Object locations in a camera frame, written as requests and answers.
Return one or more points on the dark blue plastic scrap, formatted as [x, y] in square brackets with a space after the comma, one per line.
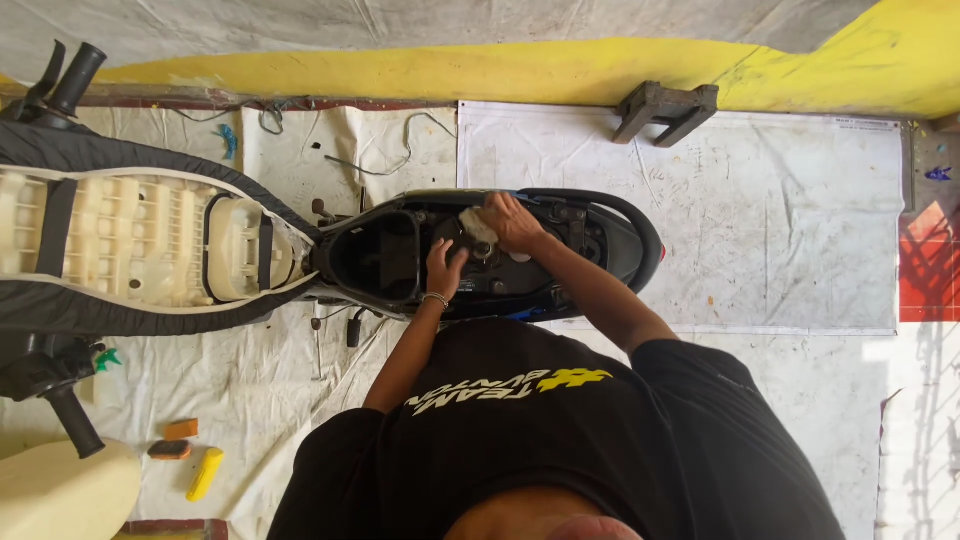
[938, 174]

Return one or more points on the person's left hand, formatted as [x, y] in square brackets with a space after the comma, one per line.
[445, 271]

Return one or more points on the green plastic scrap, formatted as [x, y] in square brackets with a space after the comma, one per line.
[106, 360]

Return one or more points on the person's right hand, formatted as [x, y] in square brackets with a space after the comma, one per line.
[517, 225]

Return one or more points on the white printed floor sheet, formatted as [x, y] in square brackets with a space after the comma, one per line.
[765, 225]

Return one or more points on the person's right fingers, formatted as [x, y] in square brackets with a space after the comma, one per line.
[504, 206]

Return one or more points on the black scooter body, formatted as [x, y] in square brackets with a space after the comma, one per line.
[585, 247]

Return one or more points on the cream foam seat cushion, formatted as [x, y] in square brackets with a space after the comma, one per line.
[60, 491]

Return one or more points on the light blue plastic scrap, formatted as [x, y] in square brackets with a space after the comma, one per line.
[228, 141]

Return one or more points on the orange and black sponge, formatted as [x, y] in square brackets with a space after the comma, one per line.
[169, 449]

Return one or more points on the dark wooden stool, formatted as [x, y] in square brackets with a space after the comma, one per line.
[664, 109]

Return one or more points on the orange block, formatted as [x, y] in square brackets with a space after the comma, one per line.
[181, 429]

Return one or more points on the person's black printed shirt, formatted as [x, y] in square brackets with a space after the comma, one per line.
[540, 450]

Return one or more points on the person's left fingers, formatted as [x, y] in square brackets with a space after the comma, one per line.
[448, 251]

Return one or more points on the white floor tarp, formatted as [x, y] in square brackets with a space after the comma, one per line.
[247, 390]

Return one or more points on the black brake lever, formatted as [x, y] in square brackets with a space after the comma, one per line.
[46, 75]

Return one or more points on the scooter seat with cream underside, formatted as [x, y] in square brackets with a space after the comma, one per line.
[127, 236]

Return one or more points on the white cloth rag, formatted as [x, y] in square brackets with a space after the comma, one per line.
[472, 223]

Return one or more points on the black scooter footpeg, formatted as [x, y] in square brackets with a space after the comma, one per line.
[354, 331]

